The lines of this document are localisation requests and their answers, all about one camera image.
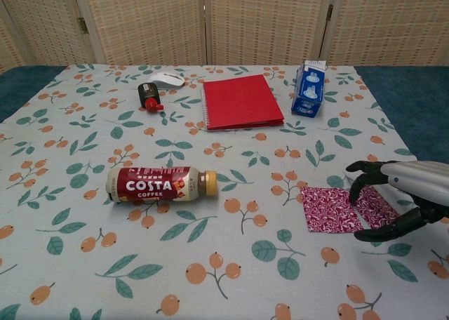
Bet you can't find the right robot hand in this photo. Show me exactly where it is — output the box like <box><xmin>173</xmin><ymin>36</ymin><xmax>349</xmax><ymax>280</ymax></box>
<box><xmin>345</xmin><ymin>160</ymin><xmax>449</xmax><ymax>244</ymax></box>

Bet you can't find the floral tablecloth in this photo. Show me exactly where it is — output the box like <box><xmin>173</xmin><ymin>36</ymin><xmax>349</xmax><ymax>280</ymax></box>
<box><xmin>0</xmin><ymin>63</ymin><xmax>449</xmax><ymax>320</ymax></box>

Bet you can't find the blue and white carton box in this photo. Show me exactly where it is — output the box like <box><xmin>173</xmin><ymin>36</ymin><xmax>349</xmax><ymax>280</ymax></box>
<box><xmin>290</xmin><ymin>60</ymin><xmax>329</xmax><ymax>119</ymax></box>

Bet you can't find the red spiral notebook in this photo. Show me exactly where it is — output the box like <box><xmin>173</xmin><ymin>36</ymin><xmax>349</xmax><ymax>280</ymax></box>
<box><xmin>200</xmin><ymin>74</ymin><xmax>285</xmax><ymax>131</ymax></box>

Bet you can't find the Costa coffee bottle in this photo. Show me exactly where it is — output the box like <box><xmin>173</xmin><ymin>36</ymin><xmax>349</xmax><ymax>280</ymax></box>
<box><xmin>106</xmin><ymin>166</ymin><xmax>219</xmax><ymax>204</ymax></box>

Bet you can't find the white computer mouse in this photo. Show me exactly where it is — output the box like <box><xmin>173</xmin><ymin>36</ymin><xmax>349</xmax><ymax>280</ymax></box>
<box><xmin>147</xmin><ymin>72</ymin><xmax>186</xmax><ymax>90</ymax></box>

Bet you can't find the black bottle with red cap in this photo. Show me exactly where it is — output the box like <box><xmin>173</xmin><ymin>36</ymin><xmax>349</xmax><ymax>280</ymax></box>
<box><xmin>137</xmin><ymin>82</ymin><xmax>165</xmax><ymax>113</ymax></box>

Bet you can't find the woven folding screen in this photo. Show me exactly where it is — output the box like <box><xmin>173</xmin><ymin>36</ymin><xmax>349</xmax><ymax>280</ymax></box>
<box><xmin>0</xmin><ymin>0</ymin><xmax>449</xmax><ymax>68</ymax></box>

